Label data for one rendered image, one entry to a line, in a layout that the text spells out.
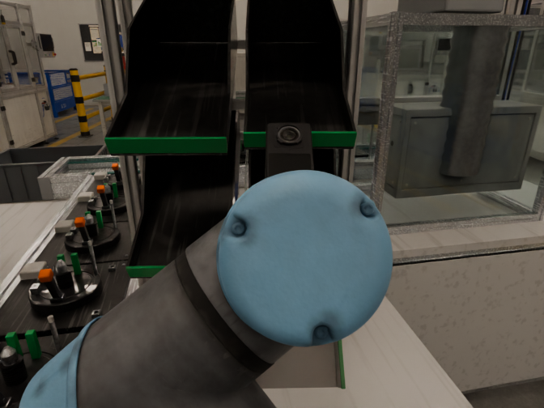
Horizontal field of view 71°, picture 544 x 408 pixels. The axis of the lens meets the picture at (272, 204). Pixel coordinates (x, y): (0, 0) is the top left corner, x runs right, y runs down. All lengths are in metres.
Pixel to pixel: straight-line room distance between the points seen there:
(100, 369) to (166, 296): 0.04
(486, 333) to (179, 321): 1.61
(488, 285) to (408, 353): 0.73
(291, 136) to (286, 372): 0.38
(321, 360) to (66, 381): 0.47
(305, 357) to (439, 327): 1.00
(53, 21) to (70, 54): 0.83
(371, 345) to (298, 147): 0.62
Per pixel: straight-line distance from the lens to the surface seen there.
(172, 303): 0.18
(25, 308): 0.95
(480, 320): 1.68
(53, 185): 1.87
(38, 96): 7.38
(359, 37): 0.59
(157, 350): 0.19
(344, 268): 0.16
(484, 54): 1.37
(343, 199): 0.16
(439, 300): 1.51
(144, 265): 0.50
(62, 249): 1.15
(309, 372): 0.63
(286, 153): 0.37
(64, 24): 12.01
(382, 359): 0.89
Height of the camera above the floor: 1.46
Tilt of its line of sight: 22 degrees down
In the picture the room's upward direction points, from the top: straight up
